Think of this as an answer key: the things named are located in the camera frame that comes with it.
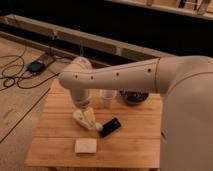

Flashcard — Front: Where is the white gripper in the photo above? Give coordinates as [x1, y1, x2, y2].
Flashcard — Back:
[71, 90, 96, 123]

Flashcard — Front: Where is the white bottle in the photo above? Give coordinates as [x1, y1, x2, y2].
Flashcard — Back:
[73, 110, 103, 131]

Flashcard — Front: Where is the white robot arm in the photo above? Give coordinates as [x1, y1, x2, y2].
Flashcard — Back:
[59, 56, 213, 171]

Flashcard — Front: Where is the black phone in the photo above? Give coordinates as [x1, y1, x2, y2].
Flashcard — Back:
[99, 118, 121, 138]

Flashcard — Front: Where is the white rectangular sponge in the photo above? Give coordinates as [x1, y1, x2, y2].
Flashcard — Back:
[75, 138, 97, 154]

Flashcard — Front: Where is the wooden table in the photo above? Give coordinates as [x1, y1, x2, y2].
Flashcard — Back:
[25, 81, 162, 168]

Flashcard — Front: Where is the dark bowl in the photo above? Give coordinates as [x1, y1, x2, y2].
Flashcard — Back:
[120, 91, 149, 105]

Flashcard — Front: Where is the blue power adapter box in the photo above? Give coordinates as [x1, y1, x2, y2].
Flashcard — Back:
[27, 61, 45, 74]

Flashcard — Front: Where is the black cable on floor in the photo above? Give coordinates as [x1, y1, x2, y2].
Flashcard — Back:
[0, 44, 74, 90]

